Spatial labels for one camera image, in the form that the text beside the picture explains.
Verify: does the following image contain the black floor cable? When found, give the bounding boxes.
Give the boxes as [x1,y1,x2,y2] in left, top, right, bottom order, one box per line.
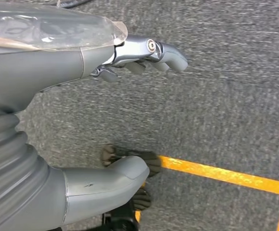
[57,0,93,9]

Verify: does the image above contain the black robot left foot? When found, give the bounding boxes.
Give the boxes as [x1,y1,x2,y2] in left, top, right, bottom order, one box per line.
[100,144,161,231]

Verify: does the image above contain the yellow floor tape outline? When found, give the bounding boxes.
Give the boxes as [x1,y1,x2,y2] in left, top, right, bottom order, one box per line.
[134,155,279,231]

